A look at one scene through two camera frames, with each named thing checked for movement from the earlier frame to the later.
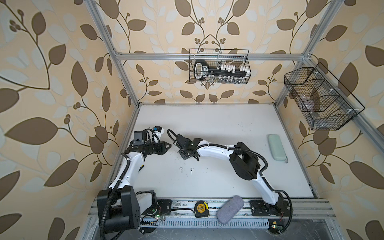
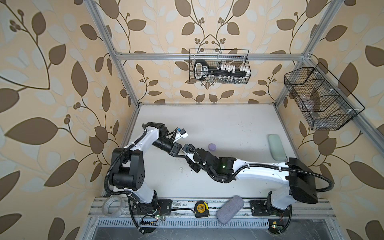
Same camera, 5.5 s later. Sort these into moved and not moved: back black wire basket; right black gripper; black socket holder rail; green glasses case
Moved: right black gripper
Not moved: green glasses case; black socket holder rail; back black wire basket
